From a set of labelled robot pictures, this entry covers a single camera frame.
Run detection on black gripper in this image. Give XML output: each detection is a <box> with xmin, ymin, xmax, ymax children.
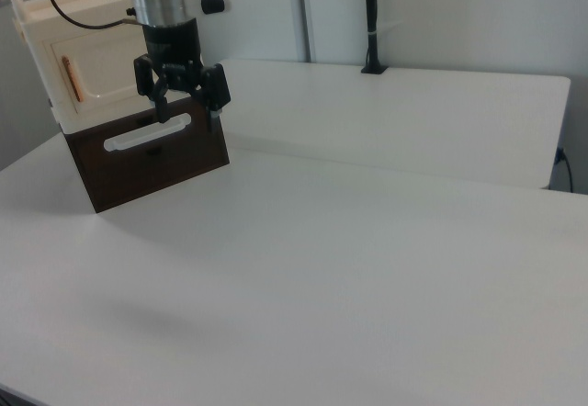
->
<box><xmin>133</xmin><ymin>17</ymin><xmax>232</xmax><ymax>133</ymax></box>

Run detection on cream cabinet door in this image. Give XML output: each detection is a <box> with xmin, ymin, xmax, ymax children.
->
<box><xmin>43</xmin><ymin>33</ymin><xmax>151</xmax><ymax>118</ymax></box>

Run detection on cream plastic cabinet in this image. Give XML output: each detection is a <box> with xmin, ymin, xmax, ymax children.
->
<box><xmin>9</xmin><ymin>0</ymin><xmax>157</xmax><ymax>137</ymax></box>

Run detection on dark brown wooden drawer box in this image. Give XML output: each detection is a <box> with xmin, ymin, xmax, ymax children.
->
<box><xmin>65</xmin><ymin>96</ymin><xmax>231</xmax><ymax>215</ymax></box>

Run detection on white drawer handle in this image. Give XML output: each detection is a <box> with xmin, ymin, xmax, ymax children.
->
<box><xmin>103</xmin><ymin>112</ymin><xmax>192</xmax><ymax>153</ymax></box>

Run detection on copper door handle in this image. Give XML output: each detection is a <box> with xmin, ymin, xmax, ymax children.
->
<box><xmin>61</xmin><ymin>54</ymin><xmax>87</xmax><ymax>103</ymax></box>

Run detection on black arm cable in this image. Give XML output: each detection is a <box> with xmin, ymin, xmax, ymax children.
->
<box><xmin>45</xmin><ymin>0</ymin><xmax>140</xmax><ymax>29</ymax></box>

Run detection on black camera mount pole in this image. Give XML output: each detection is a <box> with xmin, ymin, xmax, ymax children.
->
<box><xmin>360</xmin><ymin>0</ymin><xmax>390</xmax><ymax>75</ymax></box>

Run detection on black power cable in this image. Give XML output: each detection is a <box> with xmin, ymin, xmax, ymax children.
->
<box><xmin>554</xmin><ymin>147</ymin><xmax>575</xmax><ymax>194</ymax></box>

